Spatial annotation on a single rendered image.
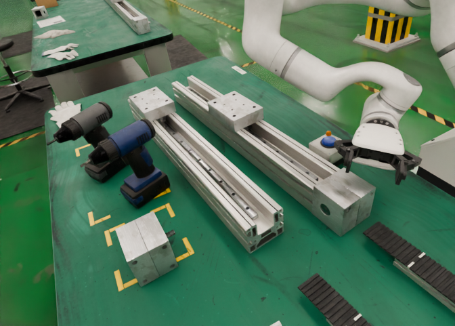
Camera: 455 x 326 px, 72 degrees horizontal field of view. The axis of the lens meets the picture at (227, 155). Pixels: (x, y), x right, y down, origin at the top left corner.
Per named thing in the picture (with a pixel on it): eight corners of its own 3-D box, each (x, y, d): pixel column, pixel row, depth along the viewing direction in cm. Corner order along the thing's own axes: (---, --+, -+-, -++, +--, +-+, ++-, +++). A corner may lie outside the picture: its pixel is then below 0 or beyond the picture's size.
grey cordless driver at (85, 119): (134, 160, 105) (111, 102, 91) (84, 199, 93) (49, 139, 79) (120, 154, 109) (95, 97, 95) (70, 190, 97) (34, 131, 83)
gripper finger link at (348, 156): (352, 156, 68) (348, 173, 63) (336, 153, 69) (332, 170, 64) (355, 144, 66) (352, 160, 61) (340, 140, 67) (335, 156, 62)
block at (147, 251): (188, 261, 72) (179, 234, 66) (141, 287, 68) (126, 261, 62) (172, 232, 79) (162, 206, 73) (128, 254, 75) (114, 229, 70)
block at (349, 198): (376, 211, 76) (383, 182, 70) (340, 237, 72) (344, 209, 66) (347, 190, 83) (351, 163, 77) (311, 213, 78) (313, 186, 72)
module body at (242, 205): (283, 232, 75) (283, 207, 70) (249, 254, 71) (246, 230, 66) (156, 109, 131) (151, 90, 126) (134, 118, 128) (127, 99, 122)
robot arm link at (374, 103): (409, 120, 71) (382, 148, 77) (408, 98, 81) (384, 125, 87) (376, 102, 72) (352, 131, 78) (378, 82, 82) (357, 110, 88)
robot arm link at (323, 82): (317, 18, 80) (427, 80, 75) (288, 72, 90) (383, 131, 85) (307, 24, 73) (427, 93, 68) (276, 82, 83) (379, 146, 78)
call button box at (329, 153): (347, 160, 92) (350, 143, 88) (323, 175, 88) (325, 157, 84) (327, 148, 97) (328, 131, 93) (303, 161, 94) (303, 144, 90)
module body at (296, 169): (340, 194, 82) (343, 170, 76) (311, 213, 78) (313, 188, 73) (196, 93, 138) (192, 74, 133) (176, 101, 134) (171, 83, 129)
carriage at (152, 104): (178, 118, 112) (173, 101, 108) (149, 130, 108) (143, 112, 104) (160, 102, 123) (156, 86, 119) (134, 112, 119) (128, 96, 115)
